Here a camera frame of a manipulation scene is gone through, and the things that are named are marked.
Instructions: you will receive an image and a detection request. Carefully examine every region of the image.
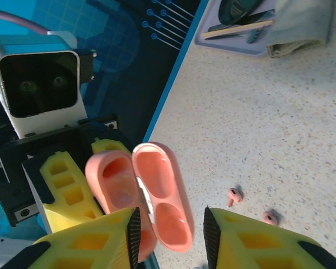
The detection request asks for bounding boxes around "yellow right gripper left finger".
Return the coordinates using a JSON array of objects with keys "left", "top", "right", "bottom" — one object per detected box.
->
[{"left": 0, "top": 206, "right": 142, "bottom": 269}]

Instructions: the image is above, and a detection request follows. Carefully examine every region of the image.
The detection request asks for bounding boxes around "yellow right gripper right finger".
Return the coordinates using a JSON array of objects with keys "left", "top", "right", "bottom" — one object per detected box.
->
[{"left": 203, "top": 206, "right": 336, "bottom": 269}]

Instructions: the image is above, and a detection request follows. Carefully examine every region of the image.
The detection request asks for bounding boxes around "pink wireless earbud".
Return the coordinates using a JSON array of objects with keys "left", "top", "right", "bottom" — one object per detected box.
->
[
  {"left": 226, "top": 187, "right": 244, "bottom": 208},
  {"left": 262, "top": 210, "right": 281, "bottom": 225}
]

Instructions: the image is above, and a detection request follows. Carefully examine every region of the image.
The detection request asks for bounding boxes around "pink earbud charging case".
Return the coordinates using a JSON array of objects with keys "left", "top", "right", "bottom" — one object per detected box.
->
[{"left": 85, "top": 142, "right": 196, "bottom": 263}]

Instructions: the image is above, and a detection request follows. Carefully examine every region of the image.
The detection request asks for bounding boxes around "lavender plastic tray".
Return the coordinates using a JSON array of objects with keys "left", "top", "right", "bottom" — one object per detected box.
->
[{"left": 194, "top": 0, "right": 277, "bottom": 58}]

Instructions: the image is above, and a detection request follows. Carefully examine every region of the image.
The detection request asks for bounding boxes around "wooden chopstick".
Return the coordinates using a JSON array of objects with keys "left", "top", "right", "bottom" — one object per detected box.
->
[
  {"left": 200, "top": 23, "right": 272, "bottom": 40},
  {"left": 201, "top": 19, "right": 274, "bottom": 36}
]

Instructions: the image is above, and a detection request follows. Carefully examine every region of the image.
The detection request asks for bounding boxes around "grey fork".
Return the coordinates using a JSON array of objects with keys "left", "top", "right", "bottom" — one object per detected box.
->
[{"left": 246, "top": 27, "right": 263, "bottom": 44}]

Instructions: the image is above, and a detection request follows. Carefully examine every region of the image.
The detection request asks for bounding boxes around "black round plate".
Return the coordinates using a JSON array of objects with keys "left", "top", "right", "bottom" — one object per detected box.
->
[{"left": 218, "top": 0, "right": 265, "bottom": 25}]

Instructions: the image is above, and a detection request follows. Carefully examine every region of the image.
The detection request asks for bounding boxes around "dark slim utensil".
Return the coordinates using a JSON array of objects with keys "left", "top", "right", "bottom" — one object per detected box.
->
[{"left": 208, "top": 10, "right": 276, "bottom": 32}]

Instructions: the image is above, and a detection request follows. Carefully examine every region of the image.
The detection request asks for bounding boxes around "beige folded cloth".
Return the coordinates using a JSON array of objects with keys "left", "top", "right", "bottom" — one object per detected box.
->
[{"left": 265, "top": 0, "right": 334, "bottom": 59}]

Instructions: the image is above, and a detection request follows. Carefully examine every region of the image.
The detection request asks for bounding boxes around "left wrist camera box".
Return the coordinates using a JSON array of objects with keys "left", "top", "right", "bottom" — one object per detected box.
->
[{"left": 0, "top": 35, "right": 88, "bottom": 140}]

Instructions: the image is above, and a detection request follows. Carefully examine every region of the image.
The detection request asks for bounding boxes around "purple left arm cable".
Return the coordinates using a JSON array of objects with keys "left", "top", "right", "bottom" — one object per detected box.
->
[{"left": 0, "top": 8, "right": 50, "bottom": 35}]

